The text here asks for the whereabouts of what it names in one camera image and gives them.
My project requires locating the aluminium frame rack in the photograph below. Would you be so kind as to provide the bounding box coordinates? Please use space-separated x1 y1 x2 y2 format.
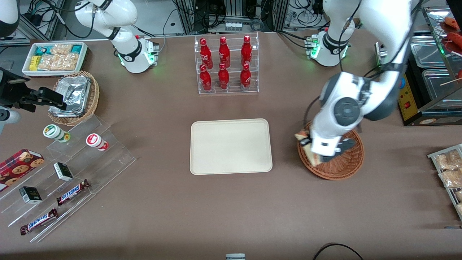
175 0 289 35

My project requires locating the red cookie box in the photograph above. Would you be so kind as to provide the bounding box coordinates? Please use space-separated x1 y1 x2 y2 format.
0 148 45 192

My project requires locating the clear acrylic stepped stand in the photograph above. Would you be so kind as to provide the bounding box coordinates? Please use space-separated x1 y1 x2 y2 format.
0 115 136 243

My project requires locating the round brown wicker basket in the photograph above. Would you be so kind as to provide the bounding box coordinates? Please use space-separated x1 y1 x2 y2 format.
297 121 364 180

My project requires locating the silver foil container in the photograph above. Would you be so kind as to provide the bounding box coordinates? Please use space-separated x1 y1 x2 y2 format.
49 75 91 117

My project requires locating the black cable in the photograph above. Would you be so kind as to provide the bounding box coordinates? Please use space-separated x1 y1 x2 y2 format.
312 243 364 260

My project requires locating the black food warmer yellow panel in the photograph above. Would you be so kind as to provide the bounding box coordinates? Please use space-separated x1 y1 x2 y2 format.
397 5 462 127

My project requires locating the red lid cup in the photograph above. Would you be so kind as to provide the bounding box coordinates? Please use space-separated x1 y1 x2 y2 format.
86 133 109 151

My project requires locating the small black box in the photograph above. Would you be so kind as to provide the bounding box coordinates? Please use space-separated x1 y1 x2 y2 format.
53 162 74 182
19 186 43 205

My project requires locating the large clear cracker bag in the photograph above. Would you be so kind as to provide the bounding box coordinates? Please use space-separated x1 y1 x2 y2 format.
38 53 79 71

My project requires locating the snickers bar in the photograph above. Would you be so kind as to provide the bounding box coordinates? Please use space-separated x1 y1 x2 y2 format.
19 208 58 236
56 179 91 206

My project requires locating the cream rectangular tray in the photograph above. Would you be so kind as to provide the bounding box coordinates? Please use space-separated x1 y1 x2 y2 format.
190 118 273 176

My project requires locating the steel warmer pan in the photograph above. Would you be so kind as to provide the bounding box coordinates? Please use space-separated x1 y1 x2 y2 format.
422 69 462 108
411 35 450 69

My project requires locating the tan wicker basket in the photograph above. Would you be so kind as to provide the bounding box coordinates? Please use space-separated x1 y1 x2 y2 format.
48 71 100 126

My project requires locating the small clear cracker bag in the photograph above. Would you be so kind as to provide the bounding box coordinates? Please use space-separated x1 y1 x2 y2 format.
51 44 73 55

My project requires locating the green lid cup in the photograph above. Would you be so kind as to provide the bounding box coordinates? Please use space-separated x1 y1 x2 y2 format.
43 124 71 143

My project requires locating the clear acrylic bottle rack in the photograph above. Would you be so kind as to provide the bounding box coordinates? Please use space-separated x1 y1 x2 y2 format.
194 32 260 95

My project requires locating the white plastic snack bin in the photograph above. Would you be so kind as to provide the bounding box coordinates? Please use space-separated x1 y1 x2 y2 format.
22 42 89 77

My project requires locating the metal tray of snack bags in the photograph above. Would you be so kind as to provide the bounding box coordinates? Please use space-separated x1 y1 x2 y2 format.
427 144 462 221

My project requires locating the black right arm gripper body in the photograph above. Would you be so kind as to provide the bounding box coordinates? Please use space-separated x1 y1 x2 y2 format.
0 84 37 109

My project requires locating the triangle sandwich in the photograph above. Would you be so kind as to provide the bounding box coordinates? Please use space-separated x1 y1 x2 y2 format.
295 132 322 167

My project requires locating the red cola bottle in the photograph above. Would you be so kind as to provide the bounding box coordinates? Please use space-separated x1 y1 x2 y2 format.
241 35 253 66
200 38 214 70
200 64 212 91
218 63 230 90
219 36 231 68
240 63 252 90

